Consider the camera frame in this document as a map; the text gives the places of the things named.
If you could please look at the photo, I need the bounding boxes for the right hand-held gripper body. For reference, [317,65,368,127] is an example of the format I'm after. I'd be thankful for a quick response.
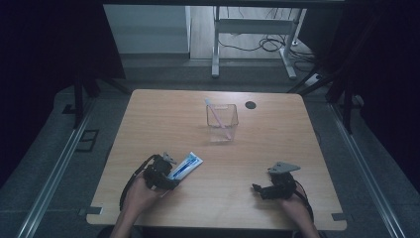
[262,161,302,201]

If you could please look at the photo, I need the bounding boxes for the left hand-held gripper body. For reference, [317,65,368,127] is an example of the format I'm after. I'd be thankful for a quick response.
[143,152,178,191]

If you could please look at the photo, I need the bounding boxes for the blue and white toothpaste tube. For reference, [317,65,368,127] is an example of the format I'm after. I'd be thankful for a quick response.
[166,151,204,181]

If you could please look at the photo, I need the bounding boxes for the pink toothbrush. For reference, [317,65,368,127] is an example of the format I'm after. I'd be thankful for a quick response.
[204,97,233,140]

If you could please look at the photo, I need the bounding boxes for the clear plastic cup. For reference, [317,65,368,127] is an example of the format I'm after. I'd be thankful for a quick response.
[205,102,240,144]

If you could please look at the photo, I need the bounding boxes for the person's right hand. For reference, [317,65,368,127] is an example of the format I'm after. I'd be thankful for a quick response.
[279,188,311,220]

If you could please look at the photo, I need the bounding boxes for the person's left hand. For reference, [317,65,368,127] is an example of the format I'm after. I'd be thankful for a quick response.
[122,174,167,217]

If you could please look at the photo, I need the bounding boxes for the grey tape piece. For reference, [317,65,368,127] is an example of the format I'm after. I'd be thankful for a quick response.
[330,212,354,222]
[77,206,104,217]

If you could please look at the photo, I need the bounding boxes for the black metal stand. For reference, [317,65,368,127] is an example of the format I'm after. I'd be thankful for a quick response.
[61,67,132,131]
[286,65,365,135]

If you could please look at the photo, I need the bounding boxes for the white power strip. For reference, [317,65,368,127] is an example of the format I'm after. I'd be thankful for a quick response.
[304,72,323,88]

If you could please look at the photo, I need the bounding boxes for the dark curtain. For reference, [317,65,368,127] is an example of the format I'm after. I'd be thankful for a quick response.
[325,0,420,196]
[0,0,127,187]

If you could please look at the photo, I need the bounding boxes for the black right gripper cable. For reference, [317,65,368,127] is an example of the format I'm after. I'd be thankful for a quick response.
[294,180,315,223]

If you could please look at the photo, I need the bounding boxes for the metal floor rail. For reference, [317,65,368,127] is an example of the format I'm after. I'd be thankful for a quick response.
[15,98,97,238]
[328,102,406,238]

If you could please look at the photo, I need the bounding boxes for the black floor cables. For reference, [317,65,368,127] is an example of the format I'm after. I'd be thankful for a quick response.
[218,6,316,72]

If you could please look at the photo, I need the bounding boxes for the white desk frame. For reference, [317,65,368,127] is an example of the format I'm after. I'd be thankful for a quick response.
[211,5,308,81]

